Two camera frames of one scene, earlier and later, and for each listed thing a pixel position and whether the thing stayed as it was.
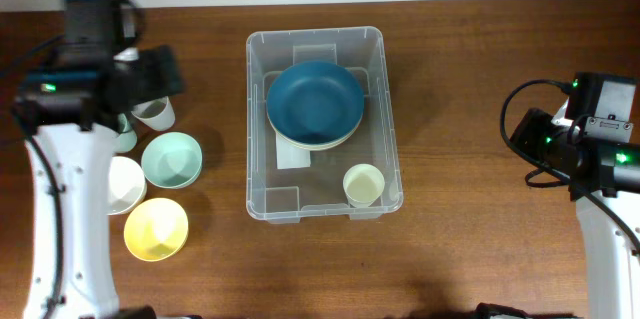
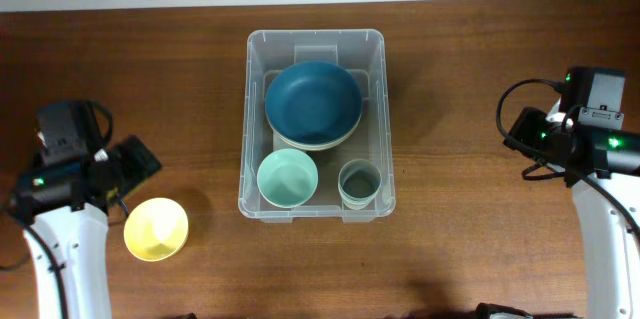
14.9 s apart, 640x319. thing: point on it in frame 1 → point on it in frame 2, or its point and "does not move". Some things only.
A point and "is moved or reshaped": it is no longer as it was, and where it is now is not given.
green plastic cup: (128, 138) → (357, 194)
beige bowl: (316, 146) does not move
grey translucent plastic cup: (156, 115) → (359, 182)
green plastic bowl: (171, 160) → (287, 177)
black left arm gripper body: (147, 81) → (131, 165)
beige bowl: (314, 148) does not move
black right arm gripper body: (541, 139) does not move
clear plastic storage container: (321, 137) does not move
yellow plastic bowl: (156, 229) does not move
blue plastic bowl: (315, 105) does not move
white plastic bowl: (126, 186) is moved or reshaped
